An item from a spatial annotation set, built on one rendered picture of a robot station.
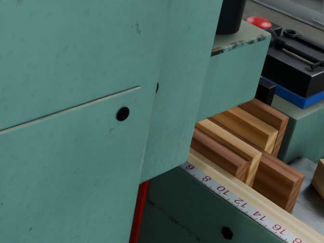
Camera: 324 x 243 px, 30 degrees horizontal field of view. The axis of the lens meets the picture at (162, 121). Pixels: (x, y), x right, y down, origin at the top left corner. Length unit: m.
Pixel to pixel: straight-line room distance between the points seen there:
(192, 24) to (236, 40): 0.13
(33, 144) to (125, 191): 0.09
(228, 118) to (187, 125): 0.19
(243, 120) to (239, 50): 0.12
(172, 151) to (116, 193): 0.11
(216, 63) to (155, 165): 0.11
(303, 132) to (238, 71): 0.18
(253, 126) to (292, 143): 0.08
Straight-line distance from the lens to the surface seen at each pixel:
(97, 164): 0.32
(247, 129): 0.62
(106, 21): 0.28
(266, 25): 0.71
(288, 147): 0.68
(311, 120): 0.69
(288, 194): 0.59
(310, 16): 3.90
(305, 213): 0.63
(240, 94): 0.56
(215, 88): 0.52
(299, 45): 0.74
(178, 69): 0.40
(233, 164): 0.57
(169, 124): 0.42
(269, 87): 0.63
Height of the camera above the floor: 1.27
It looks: 31 degrees down
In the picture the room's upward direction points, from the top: 11 degrees clockwise
